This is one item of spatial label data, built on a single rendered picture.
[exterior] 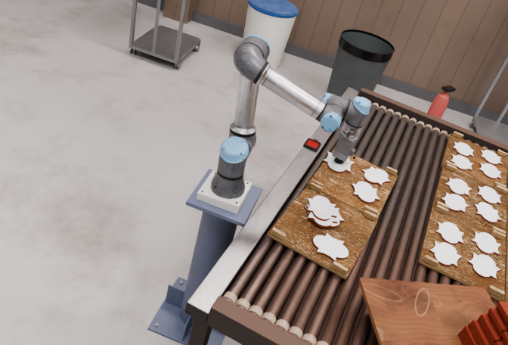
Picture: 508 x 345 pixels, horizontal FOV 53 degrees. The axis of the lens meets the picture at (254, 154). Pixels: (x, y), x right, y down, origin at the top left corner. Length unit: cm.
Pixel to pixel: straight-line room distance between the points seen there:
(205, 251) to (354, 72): 294
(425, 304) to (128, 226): 196
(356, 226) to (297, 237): 30
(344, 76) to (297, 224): 300
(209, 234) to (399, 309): 92
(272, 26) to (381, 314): 384
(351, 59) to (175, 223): 242
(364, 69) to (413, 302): 327
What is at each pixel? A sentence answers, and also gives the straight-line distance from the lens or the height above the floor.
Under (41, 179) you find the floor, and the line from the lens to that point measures 359.
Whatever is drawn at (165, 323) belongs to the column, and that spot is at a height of 1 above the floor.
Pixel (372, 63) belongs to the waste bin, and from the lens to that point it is 486.
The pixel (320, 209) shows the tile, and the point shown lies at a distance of 215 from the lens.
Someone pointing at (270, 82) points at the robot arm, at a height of 147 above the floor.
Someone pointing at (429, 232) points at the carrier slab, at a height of 94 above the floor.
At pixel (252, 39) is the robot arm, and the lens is 202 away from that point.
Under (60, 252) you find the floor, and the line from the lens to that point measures 312.
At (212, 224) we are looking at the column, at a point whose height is 75.
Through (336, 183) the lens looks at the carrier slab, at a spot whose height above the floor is 94.
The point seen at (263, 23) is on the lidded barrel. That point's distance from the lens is 520.
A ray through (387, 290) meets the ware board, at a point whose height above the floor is 104.
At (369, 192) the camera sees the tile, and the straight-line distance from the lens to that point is 243.
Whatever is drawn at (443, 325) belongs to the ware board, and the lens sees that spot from 188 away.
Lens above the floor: 230
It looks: 34 degrees down
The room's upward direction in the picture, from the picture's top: 16 degrees clockwise
